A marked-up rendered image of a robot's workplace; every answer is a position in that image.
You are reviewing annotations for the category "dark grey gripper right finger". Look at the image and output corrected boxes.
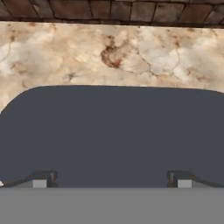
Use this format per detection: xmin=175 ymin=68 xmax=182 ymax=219
xmin=166 ymin=170 xmax=224 ymax=189

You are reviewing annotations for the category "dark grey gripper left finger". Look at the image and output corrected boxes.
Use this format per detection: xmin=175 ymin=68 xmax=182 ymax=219
xmin=0 ymin=169 xmax=59 ymax=189

